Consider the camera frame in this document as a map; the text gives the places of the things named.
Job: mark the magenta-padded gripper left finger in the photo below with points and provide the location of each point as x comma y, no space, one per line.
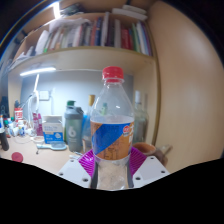
75,171

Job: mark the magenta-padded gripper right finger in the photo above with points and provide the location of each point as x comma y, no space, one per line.
151,170

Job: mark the clear red-capped drink bottle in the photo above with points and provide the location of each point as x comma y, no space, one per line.
111,133

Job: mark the brown clay pot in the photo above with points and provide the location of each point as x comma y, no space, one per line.
145,148

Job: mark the light blue hairbrush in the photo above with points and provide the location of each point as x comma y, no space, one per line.
53,146

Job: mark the grey shaker bottle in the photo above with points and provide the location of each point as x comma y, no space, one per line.
73,131

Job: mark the white and blue carton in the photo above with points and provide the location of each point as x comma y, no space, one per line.
53,133

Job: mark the clear yellow-capped bottle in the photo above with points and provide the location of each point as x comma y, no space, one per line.
86,126

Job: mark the tall clear glass bottle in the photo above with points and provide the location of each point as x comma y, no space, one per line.
140,123

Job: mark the flat round red coaster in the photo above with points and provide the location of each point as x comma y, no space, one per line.
17,156

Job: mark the pink pouch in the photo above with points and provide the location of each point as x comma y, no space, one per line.
37,123

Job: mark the red and white canister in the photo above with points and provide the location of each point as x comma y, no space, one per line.
18,114

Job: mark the white power strip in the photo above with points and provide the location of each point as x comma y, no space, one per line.
44,95

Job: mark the white desk lamp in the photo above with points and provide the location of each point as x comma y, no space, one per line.
38,71

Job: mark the wooden shelf unit with books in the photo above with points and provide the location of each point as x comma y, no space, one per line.
93,58

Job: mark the white tube ceiling light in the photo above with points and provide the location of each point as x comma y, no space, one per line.
56,10

